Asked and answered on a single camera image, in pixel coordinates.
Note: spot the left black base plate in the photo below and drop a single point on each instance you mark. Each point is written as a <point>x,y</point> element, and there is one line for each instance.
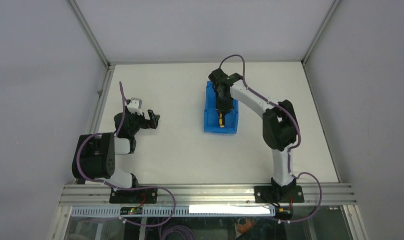
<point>146,196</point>

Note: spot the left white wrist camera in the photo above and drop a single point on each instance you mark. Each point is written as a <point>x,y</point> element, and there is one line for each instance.
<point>134,106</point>

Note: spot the orange object under table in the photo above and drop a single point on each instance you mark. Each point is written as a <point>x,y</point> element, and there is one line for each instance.
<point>243,224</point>

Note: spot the aluminium front rail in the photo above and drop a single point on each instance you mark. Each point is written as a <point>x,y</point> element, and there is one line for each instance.
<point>324,194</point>

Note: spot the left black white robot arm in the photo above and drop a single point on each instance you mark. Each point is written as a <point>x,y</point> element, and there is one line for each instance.
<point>95,156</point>

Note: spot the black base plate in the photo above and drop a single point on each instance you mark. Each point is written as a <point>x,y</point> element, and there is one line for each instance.
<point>146,196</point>
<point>269,194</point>

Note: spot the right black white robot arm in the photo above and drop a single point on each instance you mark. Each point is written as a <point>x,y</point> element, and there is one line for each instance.
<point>280,130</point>

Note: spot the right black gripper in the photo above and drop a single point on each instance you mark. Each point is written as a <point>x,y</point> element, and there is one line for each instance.
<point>219,107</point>

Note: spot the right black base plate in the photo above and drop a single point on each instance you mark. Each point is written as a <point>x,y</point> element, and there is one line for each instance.
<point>269,194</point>

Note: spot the slotted grey cable duct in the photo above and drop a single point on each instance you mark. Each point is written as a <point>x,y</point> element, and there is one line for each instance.
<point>178,211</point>

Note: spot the blue plastic bin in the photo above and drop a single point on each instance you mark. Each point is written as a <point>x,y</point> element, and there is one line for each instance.
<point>211,117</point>

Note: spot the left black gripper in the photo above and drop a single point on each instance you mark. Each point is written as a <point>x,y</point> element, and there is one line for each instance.
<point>147,123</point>

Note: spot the yellow black handled screwdriver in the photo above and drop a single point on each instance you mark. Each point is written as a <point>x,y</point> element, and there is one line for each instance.
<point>221,120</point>

